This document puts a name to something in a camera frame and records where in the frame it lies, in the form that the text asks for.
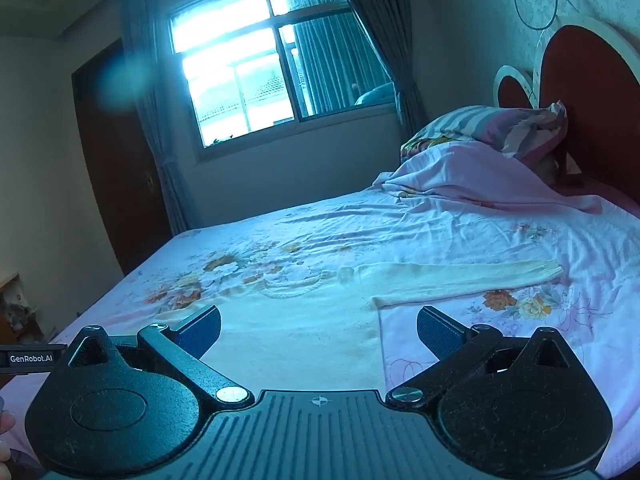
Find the person's left hand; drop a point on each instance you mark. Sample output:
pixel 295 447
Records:
pixel 4 424

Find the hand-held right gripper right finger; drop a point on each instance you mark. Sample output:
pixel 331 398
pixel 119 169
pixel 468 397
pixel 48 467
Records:
pixel 434 332

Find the floral bed sheet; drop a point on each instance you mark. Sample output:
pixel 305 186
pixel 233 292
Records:
pixel 450 240

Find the wooden nightstand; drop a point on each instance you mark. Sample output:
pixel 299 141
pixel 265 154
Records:
pixel 17 310

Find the window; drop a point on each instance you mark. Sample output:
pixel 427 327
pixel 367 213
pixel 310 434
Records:
pixel 240 70

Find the red and white headboard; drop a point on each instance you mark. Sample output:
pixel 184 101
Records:
pixel 590 90

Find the white knit sweater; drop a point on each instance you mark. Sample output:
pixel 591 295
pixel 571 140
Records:
pixel 300 330

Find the striped pink pillow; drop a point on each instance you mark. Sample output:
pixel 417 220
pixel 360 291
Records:
pixel 480 122

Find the dark wooden door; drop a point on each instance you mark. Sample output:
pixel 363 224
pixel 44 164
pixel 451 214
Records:
pixel 115 160

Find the pink blanket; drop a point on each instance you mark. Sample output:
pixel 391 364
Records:
pixel 480 175

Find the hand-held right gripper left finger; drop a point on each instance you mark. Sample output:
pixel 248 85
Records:
pixel 201 331

